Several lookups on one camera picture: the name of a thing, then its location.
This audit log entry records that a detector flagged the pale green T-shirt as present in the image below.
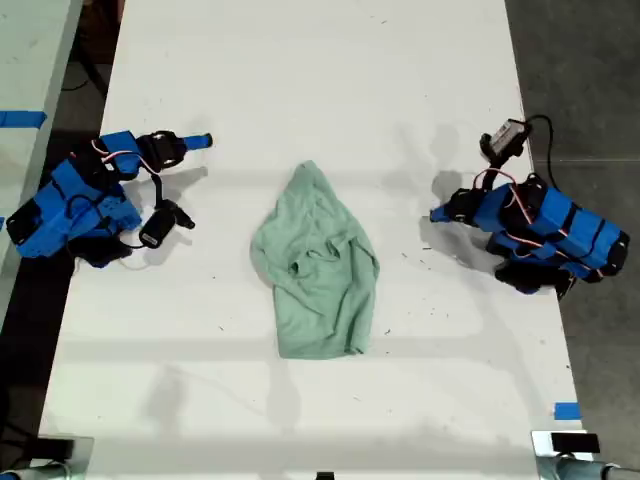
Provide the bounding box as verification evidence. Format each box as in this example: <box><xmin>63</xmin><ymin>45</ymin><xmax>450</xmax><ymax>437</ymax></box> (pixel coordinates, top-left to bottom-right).
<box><xmin>250</xmin><ymin>159</ymin><xmax>381</xmax><ymax>361</ymax></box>

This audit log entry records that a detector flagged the long blue tape strip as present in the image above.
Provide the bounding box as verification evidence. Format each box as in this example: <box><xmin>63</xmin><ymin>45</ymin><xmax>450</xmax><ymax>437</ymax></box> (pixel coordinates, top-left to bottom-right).
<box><xmin>0</xmin><ymin>110</ymin><xmax>48</xmax><ymax>130</ymax></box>

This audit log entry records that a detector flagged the white side table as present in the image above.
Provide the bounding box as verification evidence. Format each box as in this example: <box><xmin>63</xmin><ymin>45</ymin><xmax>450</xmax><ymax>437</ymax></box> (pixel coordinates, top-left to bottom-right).
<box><xmin>0</xmin><ymin>0</ymin><xmax>84</xmax><ymax>321</ymax></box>

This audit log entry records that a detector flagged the short blue tape strip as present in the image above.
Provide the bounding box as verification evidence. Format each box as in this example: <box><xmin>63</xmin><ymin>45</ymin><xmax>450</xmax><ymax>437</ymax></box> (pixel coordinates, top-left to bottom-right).
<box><xmin>553</xmin><ymin>401</ymin><xmax>583</xmax><ymax>422</ymax></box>

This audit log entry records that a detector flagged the small black box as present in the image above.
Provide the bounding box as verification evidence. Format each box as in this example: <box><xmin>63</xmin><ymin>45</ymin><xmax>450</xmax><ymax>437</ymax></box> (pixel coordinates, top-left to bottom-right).
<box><xmin>35</xmin><ymin>438</ymin><xmax>76</xmax><ymax>463</ymax></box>
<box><xmin>550</xmin><ymin>432</ymin><xmax>601</xmax><ymax>455</ymax></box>

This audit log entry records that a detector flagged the red white arm wire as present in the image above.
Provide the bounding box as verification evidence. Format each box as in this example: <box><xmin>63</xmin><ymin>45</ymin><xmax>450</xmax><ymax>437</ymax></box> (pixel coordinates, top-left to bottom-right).
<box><xmin>471</xmin><ymin>168</ymin><xmax>535</xmax><ymax>229</ymax></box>
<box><xmin>90</xmin><ymin>139</ymin><xmax>161</xmax><ymax>177</ymax></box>

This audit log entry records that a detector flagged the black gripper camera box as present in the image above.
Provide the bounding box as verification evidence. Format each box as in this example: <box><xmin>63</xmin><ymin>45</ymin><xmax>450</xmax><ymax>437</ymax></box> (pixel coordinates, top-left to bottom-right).
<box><xmin>138</xmin><ymin>199</ymin><xmax>196</xmax><ymax>249</ymax></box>

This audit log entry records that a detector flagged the grey black camera box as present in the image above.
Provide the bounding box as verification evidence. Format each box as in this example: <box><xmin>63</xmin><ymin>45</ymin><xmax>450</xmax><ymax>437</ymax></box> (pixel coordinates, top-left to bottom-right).
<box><xmin>479</xmin><ymin>117</ymin><xmax>533</xmax><ymax>162</ymax></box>

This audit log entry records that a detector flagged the black floor cable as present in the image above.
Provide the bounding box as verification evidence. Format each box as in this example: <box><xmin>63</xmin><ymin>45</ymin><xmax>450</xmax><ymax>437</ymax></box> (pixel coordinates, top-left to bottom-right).
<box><xmin>60</xmin><ymin>47</ymin><xmax>109</xmax><ymax>101</ymax></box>

